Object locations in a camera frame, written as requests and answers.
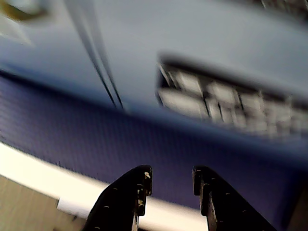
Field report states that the blue toy kitchen cabinet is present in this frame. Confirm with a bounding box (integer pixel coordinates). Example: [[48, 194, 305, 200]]
[[0, 0, 308, 145]]

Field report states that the gold lower door handle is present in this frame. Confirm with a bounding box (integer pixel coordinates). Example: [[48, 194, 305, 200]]
[[0, 0, 48, 22]]

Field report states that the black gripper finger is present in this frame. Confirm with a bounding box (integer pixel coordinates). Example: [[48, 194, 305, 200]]
[[192, 165, 278, 231], [84, 164, 153, 231]]

